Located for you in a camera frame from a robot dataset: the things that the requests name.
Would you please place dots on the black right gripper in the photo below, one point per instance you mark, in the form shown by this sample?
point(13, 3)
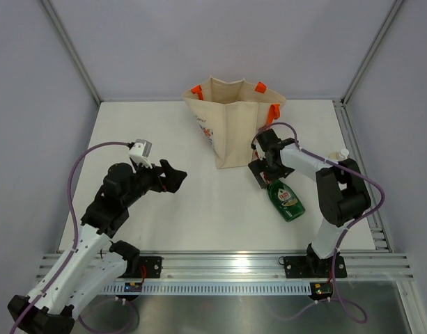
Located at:
point(258, 166)

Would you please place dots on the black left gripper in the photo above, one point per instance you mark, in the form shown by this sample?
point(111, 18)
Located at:
point(171, 181)

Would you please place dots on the green Fairy dish soap bottle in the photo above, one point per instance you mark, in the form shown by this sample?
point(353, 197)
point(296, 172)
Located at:
point(285, 201)

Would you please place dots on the beige canvas tote bag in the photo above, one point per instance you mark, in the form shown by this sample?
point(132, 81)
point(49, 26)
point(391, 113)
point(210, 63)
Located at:
point(230, 114)

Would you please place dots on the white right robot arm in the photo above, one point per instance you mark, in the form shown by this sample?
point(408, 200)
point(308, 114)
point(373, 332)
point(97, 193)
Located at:
point(342, 194)

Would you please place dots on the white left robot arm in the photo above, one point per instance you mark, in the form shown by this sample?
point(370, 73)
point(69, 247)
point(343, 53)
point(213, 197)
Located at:
point(92, 260)

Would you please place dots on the cream pump lotion bottle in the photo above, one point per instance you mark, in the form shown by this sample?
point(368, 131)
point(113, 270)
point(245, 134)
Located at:
point(340, 155)

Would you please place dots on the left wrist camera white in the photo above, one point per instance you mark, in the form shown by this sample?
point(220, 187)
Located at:
point(139, 152)

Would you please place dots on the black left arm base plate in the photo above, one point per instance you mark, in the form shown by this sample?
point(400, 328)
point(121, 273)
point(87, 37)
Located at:
point(148, 266)

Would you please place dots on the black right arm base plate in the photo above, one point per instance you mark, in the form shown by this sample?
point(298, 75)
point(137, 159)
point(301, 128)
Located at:
point(310, 266)

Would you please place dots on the slotted white cable duct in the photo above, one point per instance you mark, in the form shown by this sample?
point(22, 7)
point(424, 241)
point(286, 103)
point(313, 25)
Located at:
point(154, 288)

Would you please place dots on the right side aluminium rail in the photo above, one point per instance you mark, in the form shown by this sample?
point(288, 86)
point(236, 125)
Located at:
point(380, 234)

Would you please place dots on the aluminium mounting rail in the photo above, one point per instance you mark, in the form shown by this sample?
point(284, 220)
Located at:
point(266, 266)

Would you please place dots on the left aluminium frame post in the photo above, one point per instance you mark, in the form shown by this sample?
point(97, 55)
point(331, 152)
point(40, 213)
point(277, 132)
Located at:
point(70, 49)

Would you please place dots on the aluminium frame post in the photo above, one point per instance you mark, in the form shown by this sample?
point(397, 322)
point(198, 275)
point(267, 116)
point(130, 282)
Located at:
point(70, 49)
point(380, 35)

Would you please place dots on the right aluminium frame post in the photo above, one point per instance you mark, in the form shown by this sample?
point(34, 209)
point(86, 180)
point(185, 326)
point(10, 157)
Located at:
point(380, 35)

